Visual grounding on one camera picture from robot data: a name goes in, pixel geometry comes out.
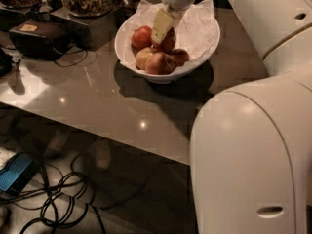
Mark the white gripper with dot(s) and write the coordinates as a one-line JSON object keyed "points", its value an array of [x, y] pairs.
{"points": [[165, 18]]}

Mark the red apple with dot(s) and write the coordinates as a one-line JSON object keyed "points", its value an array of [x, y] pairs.
{"points": [[168, 43], [160, 63], [179, 56], [142, 37]]}

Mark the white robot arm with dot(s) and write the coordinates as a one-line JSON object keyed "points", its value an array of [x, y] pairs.
{"points": [[251, 145]]}

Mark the white bowl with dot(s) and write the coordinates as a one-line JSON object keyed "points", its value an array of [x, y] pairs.
{"points": [[169, 75]]}

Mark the yellowish apple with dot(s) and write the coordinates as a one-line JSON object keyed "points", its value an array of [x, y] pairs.
{"points": [[143, 56]]}

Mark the white paper liner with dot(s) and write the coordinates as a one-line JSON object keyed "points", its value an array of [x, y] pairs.
{"points": [[198, 26]]}

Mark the black display stand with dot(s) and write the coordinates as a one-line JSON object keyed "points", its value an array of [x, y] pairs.
{"points": [[88, 33]]}

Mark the metal scoop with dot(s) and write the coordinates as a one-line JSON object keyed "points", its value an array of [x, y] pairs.
{"points": [[45, 7]]}

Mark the black VR headset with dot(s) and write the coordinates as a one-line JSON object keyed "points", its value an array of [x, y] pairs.
{"points": [[41, 40]]}

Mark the black object at left edge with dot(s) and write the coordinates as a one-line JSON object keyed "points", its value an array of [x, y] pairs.
{"points": [[5, 63]]}

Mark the blue device on floor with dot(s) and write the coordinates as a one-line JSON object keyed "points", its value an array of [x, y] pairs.
{"points": [[16, 174]]}

